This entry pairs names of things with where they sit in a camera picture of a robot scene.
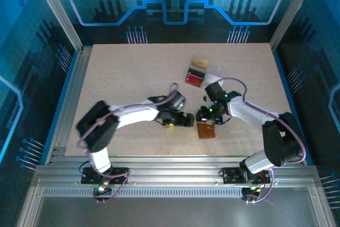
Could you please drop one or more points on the aluminium corner post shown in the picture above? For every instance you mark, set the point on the aluminium corner post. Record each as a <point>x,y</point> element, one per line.
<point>57,14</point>
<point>292,11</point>

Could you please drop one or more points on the gold credit card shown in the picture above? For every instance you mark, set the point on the gold credit card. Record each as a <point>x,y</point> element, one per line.
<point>199,63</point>

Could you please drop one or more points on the grey metal panel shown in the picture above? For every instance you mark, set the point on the grey metal panel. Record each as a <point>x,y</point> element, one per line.
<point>172,212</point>

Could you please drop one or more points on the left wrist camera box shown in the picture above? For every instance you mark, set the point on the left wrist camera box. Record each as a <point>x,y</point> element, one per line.
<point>177,100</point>

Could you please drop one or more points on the red credit card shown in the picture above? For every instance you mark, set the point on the red credit card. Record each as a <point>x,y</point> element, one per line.
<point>194,80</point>

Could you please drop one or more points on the black connector block green LED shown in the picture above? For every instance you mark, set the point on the black connector block green LED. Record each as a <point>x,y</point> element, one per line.
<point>102,191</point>
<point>248,195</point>

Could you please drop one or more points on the aluminium frame rail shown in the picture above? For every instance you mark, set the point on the aluminium frame rail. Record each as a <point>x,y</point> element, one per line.
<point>172,168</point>

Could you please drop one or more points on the brown leather card holder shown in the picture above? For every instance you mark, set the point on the brown leather card holder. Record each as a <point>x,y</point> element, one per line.
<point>205,130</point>

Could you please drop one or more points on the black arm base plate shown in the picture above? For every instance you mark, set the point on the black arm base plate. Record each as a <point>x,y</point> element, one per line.
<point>89,178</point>
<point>228,176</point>

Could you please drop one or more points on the aluminium side rail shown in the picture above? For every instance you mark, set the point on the aluminium side rail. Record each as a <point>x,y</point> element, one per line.
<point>78,72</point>

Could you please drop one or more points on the black credit card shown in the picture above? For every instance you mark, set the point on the black credit card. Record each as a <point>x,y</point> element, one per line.
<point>196,72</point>

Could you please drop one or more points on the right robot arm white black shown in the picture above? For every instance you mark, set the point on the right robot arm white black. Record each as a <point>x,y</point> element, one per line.
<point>281,142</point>

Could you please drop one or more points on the blue table edge strip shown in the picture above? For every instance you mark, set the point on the blue table edge strip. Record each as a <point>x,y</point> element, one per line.
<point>292,104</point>
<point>59,107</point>

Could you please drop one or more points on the clear plastic card tray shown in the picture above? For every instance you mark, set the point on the clear plastic card tray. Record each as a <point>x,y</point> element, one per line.
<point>212,74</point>

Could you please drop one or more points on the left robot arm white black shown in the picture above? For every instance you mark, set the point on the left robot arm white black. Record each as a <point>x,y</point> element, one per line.
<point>97,128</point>

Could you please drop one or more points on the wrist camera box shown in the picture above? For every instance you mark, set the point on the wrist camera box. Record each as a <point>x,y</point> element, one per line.
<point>213,91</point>
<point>177,100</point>

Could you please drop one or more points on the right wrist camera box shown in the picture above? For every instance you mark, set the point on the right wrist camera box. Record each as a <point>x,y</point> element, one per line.
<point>213,91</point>

